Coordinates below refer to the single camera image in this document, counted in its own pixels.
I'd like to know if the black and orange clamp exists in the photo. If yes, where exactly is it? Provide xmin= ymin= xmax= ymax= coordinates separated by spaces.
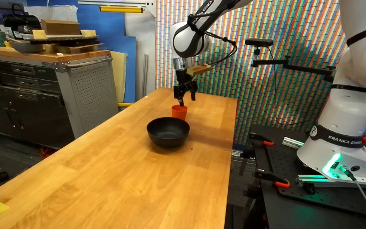
xmin=248 ymin=133 xmax=275 ymax=146
xmin=254 ymin=170 xmax=290 ymax=188

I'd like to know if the aluminium profile piece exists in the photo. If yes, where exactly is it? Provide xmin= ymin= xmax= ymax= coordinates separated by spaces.
xmin=282 ymin=136 xmax=305 ymax=149

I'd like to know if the black cable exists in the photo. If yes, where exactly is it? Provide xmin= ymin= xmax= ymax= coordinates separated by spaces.
xmin=267 ymin=47 xmax=317 ymax=126

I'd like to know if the grey bowl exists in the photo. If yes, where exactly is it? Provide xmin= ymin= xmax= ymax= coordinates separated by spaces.
xmin=10 ymin=41 xmax=44 ymax=54

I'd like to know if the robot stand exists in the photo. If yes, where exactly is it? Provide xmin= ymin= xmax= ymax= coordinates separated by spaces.
xmin=239 ymin=123 xmax=366 ymax=229

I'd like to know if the metal rod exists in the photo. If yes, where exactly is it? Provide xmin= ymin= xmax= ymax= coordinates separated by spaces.
xmin=141 ymin=54 xmax=149 ymax=98

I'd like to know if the grey cable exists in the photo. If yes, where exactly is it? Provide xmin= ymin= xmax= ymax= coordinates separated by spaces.
xmin=340 ymin=165 xmax=366 ymax=227

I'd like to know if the blue board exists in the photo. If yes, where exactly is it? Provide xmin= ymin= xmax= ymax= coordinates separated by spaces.
xmin=27 ymin=0 xmax=137 ymax=103

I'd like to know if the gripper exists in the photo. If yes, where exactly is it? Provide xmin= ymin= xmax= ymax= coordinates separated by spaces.
xmin=173 ymin=69 xmax=199 ymax=107

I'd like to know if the camera on mount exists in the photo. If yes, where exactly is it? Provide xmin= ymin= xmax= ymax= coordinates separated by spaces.
xmin=245 ymin=38 xmax=336 ymax=83

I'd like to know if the black tray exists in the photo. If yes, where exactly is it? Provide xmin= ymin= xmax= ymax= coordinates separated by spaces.
xmin=27 ymin=35 xmax=100 ymax=44

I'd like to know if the orange cup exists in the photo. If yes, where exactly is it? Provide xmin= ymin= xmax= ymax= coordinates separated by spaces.
xmin=171 ymin=105 xmax=188 ymax=121

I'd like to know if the brown cardboard box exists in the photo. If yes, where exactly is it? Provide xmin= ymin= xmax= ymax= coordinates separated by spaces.
xmin=41 ymin=19 xmax=82 ymax=36

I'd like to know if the black bag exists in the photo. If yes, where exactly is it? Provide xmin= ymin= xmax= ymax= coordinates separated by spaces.
xmin=4 ymin=3 xmax=42 ymax=33

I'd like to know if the beige foam sheet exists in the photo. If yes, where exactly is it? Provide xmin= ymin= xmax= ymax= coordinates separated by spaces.
xmin=110 ymin=51 xmax=128 ymax=103

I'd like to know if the yellow bar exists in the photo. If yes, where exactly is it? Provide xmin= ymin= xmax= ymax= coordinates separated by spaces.
xmin=99 ymin=6 xmax=145 ymax=14

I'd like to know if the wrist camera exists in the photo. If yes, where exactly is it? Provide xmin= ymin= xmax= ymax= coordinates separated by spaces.
xmin=186 ymin=64 xmax=212 ymax=77

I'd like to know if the wooden board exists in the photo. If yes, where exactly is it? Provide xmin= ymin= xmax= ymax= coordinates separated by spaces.
xmin=55 ymin=43 xmax=105 ymax=54

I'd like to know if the black bowl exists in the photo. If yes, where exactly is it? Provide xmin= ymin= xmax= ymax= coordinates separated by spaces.
xmin=147 ymin=117 xmax=190 ymax=149

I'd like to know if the colourful patterned backdrop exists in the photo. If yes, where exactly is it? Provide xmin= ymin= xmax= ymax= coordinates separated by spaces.
xmin=156 ymin=0 xmax=366 ymax=145

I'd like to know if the grey tool cabinet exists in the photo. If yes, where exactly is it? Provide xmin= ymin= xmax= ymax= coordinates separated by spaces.
xmin=0 ymin=46 xmax=120 ymax=150

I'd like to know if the white panel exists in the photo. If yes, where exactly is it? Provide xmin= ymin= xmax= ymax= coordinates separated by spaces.
xmin=124 ymin=9 xmax=157 ymax=101

